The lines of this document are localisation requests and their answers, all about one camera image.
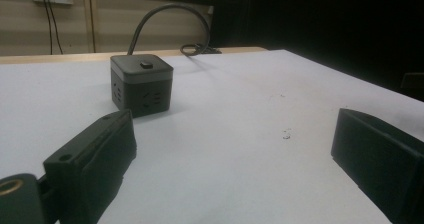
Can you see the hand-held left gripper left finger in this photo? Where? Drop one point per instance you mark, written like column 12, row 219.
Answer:
column 90, row 164

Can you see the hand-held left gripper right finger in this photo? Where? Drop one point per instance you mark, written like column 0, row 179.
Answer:
column 380, row 157

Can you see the black cube power strip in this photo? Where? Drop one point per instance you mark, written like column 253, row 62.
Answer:
column 141, row 84

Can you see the dark curtain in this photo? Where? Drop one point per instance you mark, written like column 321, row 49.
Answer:
column 316, row 30

